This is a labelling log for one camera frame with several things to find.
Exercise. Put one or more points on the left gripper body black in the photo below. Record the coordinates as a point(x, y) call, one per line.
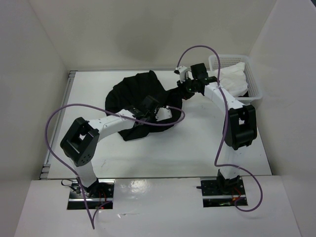
point(151, 116)

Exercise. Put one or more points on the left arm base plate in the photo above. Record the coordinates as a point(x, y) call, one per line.
point(101, 197)

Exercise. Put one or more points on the black skirt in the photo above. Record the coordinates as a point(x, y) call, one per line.
point(132, 91)

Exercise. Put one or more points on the white skirt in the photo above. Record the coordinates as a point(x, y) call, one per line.
point(233, 79)

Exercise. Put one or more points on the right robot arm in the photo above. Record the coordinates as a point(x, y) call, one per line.
point(240, 128)

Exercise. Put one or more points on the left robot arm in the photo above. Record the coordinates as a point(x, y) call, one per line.
point(80, 141)

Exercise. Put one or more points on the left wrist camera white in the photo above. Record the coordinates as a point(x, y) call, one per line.
point(163, 114)

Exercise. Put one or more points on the white plastic basket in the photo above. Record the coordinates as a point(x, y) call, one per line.
point(226, 60)

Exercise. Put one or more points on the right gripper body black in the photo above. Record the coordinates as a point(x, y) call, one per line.
point(187, 88)

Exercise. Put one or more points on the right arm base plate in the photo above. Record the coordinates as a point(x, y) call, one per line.
point(212, 196)

